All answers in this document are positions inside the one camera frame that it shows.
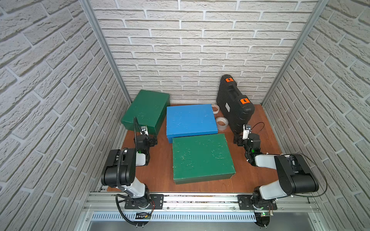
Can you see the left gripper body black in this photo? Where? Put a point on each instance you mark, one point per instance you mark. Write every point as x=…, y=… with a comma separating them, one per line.
x=147, y=140

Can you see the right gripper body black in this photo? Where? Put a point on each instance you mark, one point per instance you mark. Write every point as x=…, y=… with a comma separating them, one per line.
x=241, y=139

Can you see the green shoebox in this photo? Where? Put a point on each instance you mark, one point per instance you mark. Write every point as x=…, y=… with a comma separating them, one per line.
x=201, y=158
x=150, y=108

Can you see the blue shoebox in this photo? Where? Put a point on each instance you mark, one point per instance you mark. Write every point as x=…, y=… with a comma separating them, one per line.
x=190, y=120

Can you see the green shoebox front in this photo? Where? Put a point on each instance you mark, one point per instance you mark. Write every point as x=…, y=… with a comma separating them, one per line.
x=201, y=158

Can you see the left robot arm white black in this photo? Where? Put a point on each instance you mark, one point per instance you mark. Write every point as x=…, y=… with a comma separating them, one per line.
x=120, y=169

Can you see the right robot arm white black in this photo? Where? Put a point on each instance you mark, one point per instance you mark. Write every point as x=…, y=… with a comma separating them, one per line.
x=294, y=174

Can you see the black tool case orange latches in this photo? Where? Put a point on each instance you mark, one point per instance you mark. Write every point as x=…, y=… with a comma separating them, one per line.
x=235, y=106

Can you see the white tape roll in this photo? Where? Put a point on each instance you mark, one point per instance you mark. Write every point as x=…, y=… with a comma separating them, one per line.
x=215, y=109

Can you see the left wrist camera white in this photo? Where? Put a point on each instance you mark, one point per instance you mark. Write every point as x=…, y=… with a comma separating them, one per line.
x=144, y=130

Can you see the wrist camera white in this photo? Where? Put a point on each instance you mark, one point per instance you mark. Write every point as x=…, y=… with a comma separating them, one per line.
x=246, y=131
x=144, y=130

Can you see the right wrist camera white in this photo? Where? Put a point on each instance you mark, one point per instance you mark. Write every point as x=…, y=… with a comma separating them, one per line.
x=246, y=131

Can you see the grey duct tape roll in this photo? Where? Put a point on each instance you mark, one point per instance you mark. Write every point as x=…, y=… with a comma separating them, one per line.
x=221, y=123

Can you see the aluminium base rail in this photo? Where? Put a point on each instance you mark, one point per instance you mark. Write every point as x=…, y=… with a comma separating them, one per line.
x=199, y=207

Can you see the left aluminium corner post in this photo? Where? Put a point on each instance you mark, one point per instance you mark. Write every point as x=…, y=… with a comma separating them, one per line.
x=87, y=7

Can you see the aluminium corner post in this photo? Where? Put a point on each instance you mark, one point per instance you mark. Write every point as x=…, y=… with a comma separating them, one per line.
x=313, y=18
x=87, y=7

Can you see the right aluminium corner post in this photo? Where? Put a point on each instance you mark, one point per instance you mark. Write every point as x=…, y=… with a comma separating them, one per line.
x=313, y=18

